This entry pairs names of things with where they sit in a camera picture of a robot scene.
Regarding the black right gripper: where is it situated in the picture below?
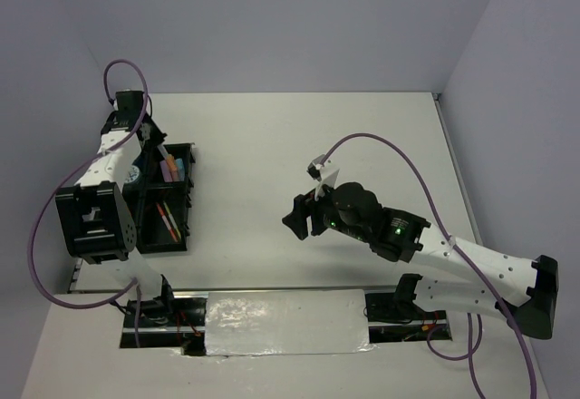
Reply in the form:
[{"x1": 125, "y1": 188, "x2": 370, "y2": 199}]
[{"x1": 281, "y1": 175, "x2": 369, "y2": 242}]

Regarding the orange capped highlighter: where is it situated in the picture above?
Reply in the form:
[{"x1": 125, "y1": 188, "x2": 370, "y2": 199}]
[{"x1": 157, "y1": 144, "x2": 177, "y2": 170}]

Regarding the blue round tape container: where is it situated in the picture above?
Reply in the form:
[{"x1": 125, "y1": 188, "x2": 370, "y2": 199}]
[{"x1": 124, "y1": 157, "x2": 144, "y2": 186}]

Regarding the purple highlighter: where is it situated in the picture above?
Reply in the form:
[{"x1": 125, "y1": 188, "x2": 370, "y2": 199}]
[{"x1": 159, "y1": 161, "x2": 173, "y2": 182}]

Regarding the blue highlighter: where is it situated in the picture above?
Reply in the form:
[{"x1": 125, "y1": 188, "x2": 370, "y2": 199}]
[{"x1": 172, "y1": 158, "x2": 185, "y2": 181}]

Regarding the thin yellow pen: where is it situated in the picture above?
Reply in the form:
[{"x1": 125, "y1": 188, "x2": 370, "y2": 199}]
[{"x1": 163, "y1": 200, "x2": 182, "y2": 240}]

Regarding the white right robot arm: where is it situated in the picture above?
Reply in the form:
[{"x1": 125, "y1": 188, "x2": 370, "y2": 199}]
[{"x1": 282, "y1": 182, "x2": 558, "y2": 340}]

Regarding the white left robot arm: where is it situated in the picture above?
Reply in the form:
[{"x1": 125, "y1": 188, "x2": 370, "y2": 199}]
[{"x1": 55, "y1": 91, "x2": 178, "y2": 326}]

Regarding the black compartment organizer tray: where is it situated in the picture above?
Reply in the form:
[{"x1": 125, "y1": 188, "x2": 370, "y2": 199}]
[{"x1": 123, "y1": 143, "x2": 196, "y2": 254}]

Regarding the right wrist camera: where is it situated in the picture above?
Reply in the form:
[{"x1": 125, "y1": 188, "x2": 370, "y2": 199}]
[{"x1": 307, "y1": 155, "x2": 339, "y2": 200}]

